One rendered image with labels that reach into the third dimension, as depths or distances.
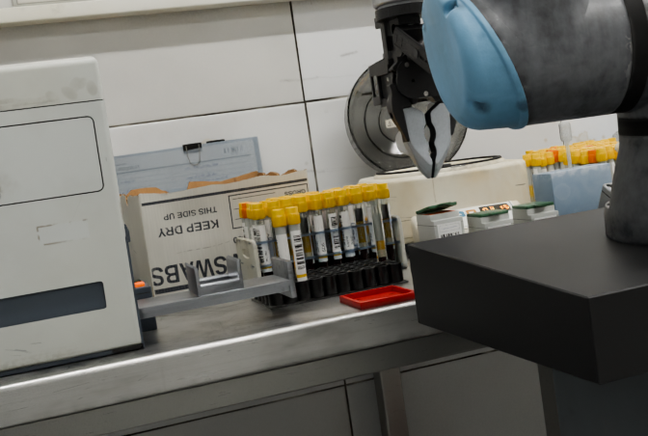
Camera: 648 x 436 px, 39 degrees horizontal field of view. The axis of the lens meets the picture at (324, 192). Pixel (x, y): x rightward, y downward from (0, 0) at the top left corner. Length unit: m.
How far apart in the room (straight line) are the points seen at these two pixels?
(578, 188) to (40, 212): 0.69
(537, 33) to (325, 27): 1.02
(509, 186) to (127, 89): 0.66
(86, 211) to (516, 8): 0.47
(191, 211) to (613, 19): 0.70
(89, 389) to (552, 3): 0.55
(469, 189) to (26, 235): 0.68
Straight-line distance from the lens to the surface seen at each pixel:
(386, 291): 1.06
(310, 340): 0.96
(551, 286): 0.66
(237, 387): 0.98
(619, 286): 0.64
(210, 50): 1.63
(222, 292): 0.98
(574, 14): 0.72
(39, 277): 0.95
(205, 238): 1.26
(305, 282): 1.08
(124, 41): 1.61
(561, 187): 1.24
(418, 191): 1.35
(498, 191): 1.38
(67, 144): 0.94
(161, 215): 1.25
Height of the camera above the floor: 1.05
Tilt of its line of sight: 3 degrees down
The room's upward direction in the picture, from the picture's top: 8 degrees counter-clockwise
